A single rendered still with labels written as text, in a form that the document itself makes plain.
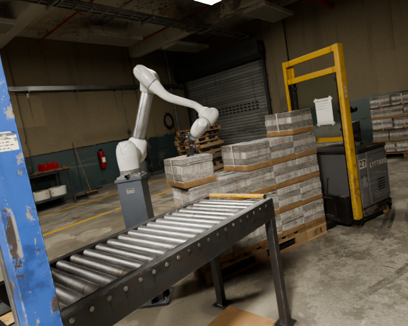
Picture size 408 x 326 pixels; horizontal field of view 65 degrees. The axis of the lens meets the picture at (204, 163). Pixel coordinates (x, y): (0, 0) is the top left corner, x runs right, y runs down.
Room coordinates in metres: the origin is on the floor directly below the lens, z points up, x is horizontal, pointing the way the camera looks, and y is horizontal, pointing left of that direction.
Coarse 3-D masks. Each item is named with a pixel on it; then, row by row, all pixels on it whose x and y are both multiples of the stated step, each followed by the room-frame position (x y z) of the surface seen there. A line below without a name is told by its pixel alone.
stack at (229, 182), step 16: (288, 160) 2.98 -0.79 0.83; (224, 176) 2.73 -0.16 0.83; (240, 176) 2.68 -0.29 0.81; (256, 176) 2.77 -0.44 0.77; (272, 176) 2.86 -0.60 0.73; (288, 176) 2.95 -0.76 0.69; (176, 192) 2.71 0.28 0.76; (192, 192) 2.46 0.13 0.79; (208, 192) 2.52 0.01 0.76; (224, 192) 2.60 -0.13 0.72; (240, 192) 2.67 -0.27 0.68; (272, 192) 2.83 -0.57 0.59; (288, 192) 2.93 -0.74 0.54; (288, 224) 2.90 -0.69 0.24; (240, 240) 2.64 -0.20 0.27; (256, 240) 2.71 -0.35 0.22; (288, 240) 2.88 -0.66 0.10; (304, 240) 2.98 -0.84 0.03; (224, 256) 2.55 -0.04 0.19; (240, 256) 2.62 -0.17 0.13; (256, 256) 2.70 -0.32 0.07; (208, 272) 2.46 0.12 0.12
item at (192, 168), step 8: (176, 160) 2.50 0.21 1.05; (184, 160) 2.43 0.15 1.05; (192, 160) 2.47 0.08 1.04; (200, 160) 2.50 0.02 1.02; (208, 160) 2.53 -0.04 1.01; (176, 168) 2.51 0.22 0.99; (184, 168) 2.43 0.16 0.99; (192, 168) 2.47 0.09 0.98; (200, 168) 2.50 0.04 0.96; (208, 168) 2.53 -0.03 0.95; (176, 176) 2.53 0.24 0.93; (184, 176) 2.43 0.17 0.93; (192, 176) 2.46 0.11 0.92; (200, 176) 2.49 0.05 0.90; (208, 176) 2.53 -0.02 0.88; (184, 184) 2.43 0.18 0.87
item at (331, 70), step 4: (328, 68) 3.22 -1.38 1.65; (332, 68) 3.18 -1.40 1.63; (312, 72) 3.40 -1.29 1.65; (316, 72) 3.36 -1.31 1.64; (320, 72) 3.31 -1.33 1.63; (324, 72) 3.27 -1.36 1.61; (328, 72) 3.23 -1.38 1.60; (332, 72) 3.19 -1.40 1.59; (300, 76) 3.54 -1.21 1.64; (304, 76) 3.50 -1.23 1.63; (308, 76) 3.45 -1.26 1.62; (312, 76) 3.40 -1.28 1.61; (316, 76) 3.36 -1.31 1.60; (320, 76) 3.36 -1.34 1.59; (288, 80) 3.71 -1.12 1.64; (292, 80) 3.66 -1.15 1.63; (296, 80) 3.61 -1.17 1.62; (300, 80) 3.55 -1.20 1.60; (304, 80) 3.50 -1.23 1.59; (288, 84) 3.71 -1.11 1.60
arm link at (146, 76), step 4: (136, 68) 2.40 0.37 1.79; (140, 68) 2.39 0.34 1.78; (144, 68) 2.40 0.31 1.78; (136, 72) 2.40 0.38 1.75; (140, 72) 2.39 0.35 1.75; (144, 72) 2.38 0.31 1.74; (148, 72) 2.39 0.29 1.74; (152, 72) 2.44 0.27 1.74; (136, 76) 2.41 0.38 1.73; (140, 76) 2.38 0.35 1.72; (144, 76) 2.38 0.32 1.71; (148, 76) 2.38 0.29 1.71; (152, 76) 2.39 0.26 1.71; (140, 80) 2.40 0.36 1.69; (144, 80) 2.38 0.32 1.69; (148, 80) 2.37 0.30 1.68; (152, 80) 2.38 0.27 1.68; (144, 84) 2.39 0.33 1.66; (148, 84) 2.38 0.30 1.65
